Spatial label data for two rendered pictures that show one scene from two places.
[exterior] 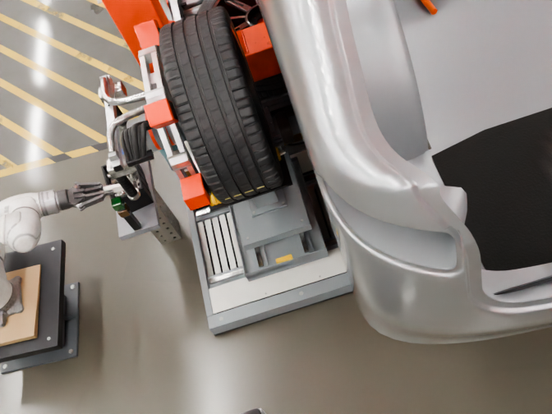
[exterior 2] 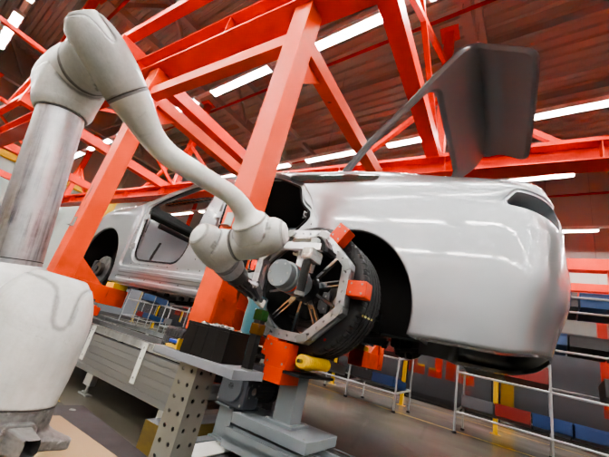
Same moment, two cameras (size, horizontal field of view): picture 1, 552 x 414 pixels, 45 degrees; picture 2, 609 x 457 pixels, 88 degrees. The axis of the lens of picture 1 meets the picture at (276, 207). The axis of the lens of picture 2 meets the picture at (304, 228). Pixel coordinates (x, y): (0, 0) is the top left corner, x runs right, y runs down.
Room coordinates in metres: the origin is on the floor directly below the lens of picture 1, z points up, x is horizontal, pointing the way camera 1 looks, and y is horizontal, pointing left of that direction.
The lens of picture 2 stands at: (0.96, 1.59, 0.57)
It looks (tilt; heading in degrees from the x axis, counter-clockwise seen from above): 20 degrees up; 297
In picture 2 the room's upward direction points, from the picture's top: 14 degrees clockwise
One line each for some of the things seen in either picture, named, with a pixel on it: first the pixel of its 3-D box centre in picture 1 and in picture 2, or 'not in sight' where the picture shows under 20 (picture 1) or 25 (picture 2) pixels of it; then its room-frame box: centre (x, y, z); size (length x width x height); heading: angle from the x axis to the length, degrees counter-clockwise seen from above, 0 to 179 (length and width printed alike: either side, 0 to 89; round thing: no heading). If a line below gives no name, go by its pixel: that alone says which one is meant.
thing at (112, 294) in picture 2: not in sight; (99, 282); (3.98, -0.40, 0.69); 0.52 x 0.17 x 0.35; 83
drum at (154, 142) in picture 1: (160, 128); (291, 278); (1.65, 0.26, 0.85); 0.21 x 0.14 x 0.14; 83
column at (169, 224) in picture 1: (153, 211); (179, 425); (1.82, 0.51, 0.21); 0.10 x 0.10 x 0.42; 83
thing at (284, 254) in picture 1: (273, 217); (289, 451); (1.58, 0.03, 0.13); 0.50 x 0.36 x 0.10; 173
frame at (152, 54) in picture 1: (179, 121); (298, 283); (1.65, 0.19, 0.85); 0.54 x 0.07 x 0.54; 173
